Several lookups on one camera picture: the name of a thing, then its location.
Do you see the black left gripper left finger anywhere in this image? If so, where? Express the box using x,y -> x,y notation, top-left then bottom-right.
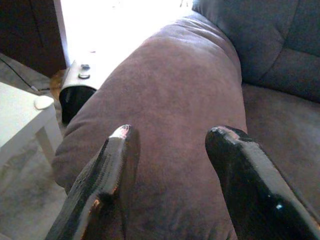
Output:
46,124 -> 141,240

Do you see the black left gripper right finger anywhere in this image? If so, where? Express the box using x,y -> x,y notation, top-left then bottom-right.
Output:
204,125 -> 320,240

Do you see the brown fabric sofa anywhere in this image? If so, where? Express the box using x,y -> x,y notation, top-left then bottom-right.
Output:
51,0 -> 320,240

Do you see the small white oval object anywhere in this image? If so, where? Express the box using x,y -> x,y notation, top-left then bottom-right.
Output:
34,95 -> 55,110

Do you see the silver cylindrical appliance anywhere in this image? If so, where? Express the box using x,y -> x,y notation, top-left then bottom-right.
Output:
59,59 -> 98,125

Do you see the white side table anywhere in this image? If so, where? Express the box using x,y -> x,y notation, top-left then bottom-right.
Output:
0,81 -> 64,173

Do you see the dark wooden door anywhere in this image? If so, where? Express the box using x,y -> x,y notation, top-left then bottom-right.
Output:
0,0 -> 68,78

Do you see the thin black floor cable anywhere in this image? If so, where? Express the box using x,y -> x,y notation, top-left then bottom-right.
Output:
0,57 -> 52,92

